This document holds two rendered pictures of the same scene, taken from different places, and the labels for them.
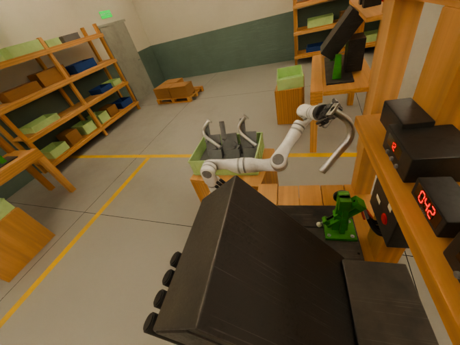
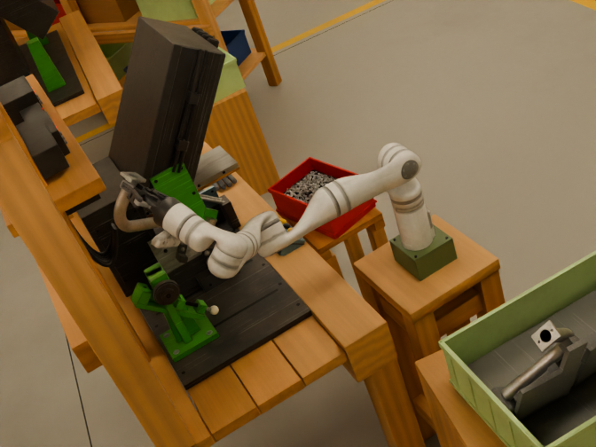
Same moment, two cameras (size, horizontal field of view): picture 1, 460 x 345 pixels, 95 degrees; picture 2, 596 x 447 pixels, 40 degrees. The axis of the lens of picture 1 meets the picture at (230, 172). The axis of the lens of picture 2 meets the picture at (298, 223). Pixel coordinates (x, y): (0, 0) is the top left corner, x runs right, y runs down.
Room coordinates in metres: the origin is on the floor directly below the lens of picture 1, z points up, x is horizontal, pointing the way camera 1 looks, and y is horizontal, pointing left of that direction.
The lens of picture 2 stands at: (2.33, -1.28, 2.47)
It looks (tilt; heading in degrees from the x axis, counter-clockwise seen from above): 35 degrees down; 142
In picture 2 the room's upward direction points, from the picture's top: 21 degrees counter-clockwise
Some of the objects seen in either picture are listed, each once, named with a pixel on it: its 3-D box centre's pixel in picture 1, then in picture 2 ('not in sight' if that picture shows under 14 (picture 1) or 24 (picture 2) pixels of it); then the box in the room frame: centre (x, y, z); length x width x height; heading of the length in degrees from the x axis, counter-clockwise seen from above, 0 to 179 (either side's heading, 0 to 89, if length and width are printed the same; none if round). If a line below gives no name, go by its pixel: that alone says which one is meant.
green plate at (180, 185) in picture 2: not in sight; (177, 195); (0.38, -0.18, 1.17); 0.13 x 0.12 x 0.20; 157
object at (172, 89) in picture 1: (178, 90); not in sight; (6.60, 0.75, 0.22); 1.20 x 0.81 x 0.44; 57
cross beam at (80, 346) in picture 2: not in sight; (37, 238); (0.15, -0.55, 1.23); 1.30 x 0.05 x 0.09; 157
